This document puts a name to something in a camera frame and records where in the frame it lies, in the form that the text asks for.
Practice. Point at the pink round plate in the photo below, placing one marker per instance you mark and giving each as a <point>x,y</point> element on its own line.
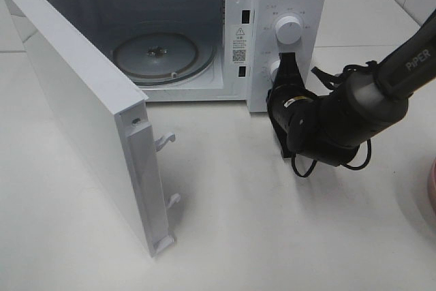
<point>432,187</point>

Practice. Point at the lower white microwave knob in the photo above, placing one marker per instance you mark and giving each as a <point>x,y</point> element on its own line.
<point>273,70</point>

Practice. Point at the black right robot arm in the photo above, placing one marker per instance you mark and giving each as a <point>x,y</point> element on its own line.
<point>364,100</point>

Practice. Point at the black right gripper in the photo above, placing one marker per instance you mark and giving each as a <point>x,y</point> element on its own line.
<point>293,112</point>

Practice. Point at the white adjacent table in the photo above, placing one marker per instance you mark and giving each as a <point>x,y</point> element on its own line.
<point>370,22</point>

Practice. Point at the glass microwave turntable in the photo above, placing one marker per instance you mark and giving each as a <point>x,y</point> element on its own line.
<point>163,58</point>

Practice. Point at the white microwave door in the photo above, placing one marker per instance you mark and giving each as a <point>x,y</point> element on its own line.
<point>103,113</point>

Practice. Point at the upper white microwave knob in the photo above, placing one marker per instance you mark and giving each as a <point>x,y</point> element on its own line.
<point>288,29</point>

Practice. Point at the white microwave knob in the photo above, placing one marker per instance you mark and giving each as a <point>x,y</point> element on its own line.
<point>273,70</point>
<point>288,29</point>

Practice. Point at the white microwave oven body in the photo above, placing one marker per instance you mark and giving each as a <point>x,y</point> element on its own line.
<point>243,32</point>

